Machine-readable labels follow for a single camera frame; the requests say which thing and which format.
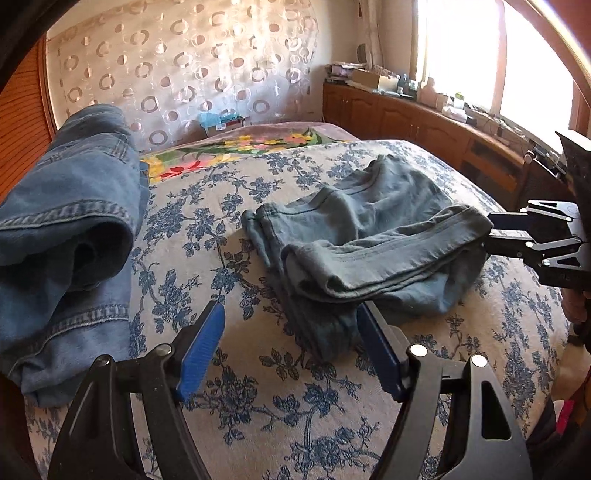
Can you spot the person's right hand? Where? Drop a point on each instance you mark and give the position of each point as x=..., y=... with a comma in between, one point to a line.
x=577, y=307

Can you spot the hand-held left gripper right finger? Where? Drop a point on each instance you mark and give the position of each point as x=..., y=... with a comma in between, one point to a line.
x=376, y=350

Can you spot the window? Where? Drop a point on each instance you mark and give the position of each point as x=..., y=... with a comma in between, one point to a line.
x=485, y=55

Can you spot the white plastic bottle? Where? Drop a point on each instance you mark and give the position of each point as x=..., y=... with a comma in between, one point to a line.
x=428, y=92

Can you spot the blue floral bed sheet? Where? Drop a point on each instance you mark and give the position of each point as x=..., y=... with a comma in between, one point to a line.
x=277, y=406

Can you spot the colourful flower blanket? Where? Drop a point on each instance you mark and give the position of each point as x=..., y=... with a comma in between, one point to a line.
x=231, y=147

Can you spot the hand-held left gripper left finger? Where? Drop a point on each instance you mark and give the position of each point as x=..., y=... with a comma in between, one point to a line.
x=201, y=350

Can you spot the white container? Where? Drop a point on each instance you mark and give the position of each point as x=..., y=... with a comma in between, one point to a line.
x=453, y=112

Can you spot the open cardboard box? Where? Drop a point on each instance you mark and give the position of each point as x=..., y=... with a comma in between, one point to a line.
x=374, y=81

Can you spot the grey-blue short pants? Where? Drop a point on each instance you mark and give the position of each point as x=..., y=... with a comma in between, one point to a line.
x=369, y=244

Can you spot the wooden cabinet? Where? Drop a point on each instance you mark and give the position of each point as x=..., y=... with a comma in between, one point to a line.
x=415, y=124

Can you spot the stack of papers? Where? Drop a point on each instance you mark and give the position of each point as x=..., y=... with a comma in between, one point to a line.
x=344, y=71

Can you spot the cardboard box with blue cloth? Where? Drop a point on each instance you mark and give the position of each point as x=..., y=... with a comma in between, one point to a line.
x=221, y=122

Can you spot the circle patterned curtain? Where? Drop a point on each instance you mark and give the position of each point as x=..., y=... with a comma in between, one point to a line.
x=184, y=60

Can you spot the blue denim jeans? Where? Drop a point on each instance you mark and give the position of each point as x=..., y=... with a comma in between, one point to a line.
x=64, y=230

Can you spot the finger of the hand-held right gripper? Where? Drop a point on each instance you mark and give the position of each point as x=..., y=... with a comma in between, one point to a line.
x=540, y=261
x=531, y=219

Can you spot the wooden slatted wardrobe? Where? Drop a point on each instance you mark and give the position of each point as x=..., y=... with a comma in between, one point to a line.
x=23, y=129

